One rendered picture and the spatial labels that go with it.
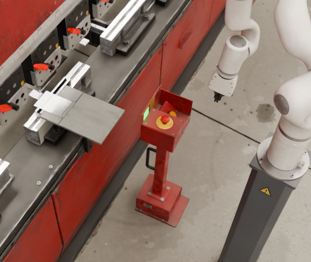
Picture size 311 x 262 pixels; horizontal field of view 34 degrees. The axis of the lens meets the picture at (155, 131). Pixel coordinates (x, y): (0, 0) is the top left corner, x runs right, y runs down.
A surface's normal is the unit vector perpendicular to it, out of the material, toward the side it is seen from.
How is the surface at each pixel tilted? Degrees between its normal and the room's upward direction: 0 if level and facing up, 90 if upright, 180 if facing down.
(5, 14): 90
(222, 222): 0
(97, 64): 0
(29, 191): 0
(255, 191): 90
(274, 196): 90
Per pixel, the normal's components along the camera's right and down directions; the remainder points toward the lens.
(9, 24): 0.89, 0.38
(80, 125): 0.05, -0.61
